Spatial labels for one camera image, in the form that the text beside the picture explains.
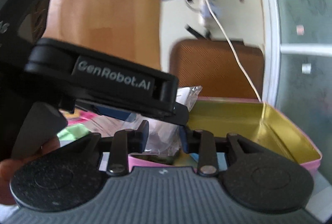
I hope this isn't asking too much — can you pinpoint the clear plastic bag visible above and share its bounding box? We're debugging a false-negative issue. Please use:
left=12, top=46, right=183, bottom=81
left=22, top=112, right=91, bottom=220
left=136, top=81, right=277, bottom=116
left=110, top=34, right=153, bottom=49
left=90, top=85, right=203, bottom=158

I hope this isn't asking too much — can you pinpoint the person's left hand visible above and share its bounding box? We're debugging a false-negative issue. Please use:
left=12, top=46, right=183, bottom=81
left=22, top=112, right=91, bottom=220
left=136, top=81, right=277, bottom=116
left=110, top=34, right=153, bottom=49
left=0, top=136, right=60, bottom=206

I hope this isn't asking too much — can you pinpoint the pink glitter cloth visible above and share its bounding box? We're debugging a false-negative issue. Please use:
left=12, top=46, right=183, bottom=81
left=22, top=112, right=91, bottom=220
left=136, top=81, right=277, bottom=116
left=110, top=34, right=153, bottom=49
left=61, top=109, right=97, bottom=126

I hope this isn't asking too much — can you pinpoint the light green cloth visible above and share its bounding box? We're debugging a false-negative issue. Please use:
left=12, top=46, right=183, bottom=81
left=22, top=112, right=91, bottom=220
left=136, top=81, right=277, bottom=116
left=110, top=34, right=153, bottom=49
left=57, top=123, right=90, bottom=141

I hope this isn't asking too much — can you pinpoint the pink macaron tin box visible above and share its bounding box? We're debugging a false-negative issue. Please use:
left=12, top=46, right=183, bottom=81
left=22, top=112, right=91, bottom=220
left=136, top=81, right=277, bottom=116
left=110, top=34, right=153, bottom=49
left=127, top=96, right=323, bottom=178

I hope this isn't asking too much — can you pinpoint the wood pattern vinyl sheet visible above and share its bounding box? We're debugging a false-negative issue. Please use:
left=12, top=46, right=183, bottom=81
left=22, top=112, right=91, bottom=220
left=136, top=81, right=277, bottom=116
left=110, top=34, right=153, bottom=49
left=44, top=0, right=161, bottom=69

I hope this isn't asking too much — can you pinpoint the white power adapter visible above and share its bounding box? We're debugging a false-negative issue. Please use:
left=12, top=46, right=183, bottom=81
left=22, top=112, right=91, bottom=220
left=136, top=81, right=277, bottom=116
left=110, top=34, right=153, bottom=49
left=198, top=0, right=221, bottom=29

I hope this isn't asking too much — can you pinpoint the frosted glass door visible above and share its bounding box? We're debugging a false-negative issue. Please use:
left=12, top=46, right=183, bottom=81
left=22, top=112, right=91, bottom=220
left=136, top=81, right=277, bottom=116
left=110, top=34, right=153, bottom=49
left=253, top=0, right=332, bottom=141

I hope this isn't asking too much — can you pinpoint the white charging cable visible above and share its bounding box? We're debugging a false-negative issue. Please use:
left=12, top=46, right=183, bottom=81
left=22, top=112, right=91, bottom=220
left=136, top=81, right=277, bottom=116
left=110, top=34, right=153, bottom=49
left=202, top=0, right=263, bottom=103

